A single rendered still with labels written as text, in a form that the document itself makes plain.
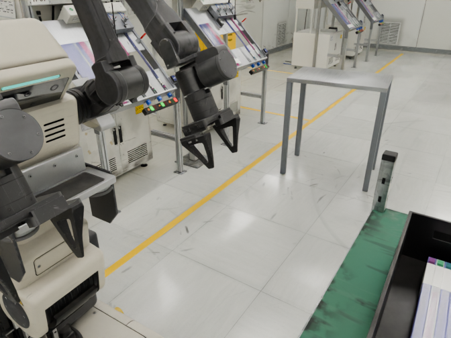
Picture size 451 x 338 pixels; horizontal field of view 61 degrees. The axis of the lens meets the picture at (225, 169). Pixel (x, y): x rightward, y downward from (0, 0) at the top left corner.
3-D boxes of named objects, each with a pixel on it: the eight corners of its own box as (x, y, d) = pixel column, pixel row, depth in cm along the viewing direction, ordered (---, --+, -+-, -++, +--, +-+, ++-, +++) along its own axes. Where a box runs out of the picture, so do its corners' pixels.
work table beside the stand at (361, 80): (367, 192, 290) (387, 88, 254) (279, 173, 317) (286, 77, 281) (374, 168, 326) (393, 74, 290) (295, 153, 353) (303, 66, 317)
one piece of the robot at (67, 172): (-14, 266, 85) (-45, 182, 75) (86, 209, 106) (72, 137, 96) (30, 294, 77) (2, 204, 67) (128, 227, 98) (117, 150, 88)
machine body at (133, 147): (154, 164, 332) (147, 95, 304) (88, 199, 280) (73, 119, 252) (103, 148, 364) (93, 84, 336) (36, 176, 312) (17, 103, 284)
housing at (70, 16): (119, 23, 289) (127, 10, 280) (63, 30, 253) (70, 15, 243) (113, 15, 289) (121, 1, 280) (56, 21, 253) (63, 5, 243)
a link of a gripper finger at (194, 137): (236, 156, 80) (219, 115, 78) (218, 169, 75) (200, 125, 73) (212, 162, 84) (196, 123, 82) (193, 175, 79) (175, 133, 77)
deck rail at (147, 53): (173, 93, 288) (177, 88, 284) (171, 94, 287) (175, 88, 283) (119, 18, 290) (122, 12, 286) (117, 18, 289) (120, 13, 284)
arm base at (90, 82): (101, 82, 102) (63, 92, 93) (116, 66, 97) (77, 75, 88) (118, 109, 103) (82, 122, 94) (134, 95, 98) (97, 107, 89)
